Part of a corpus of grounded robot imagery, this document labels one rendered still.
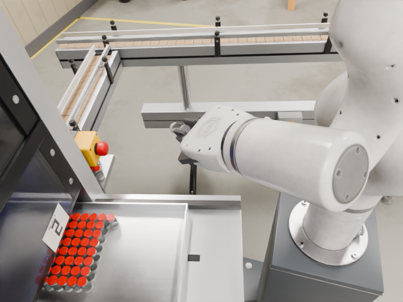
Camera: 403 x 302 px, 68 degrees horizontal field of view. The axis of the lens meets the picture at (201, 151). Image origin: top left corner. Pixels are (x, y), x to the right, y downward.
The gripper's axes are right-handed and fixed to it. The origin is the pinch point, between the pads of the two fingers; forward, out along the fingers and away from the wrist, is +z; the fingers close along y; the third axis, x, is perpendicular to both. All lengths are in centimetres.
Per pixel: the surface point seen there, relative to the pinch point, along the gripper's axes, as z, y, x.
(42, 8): 340, -73, -51
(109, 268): 18.1, 31.9, 17.6
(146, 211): 24.5, 16.4, 19.3
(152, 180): 130, 1, 73
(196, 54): 69, -47, 15
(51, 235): 17.2, 31.9, 0.7
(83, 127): 56, 9, -1
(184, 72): 81, -43, 21
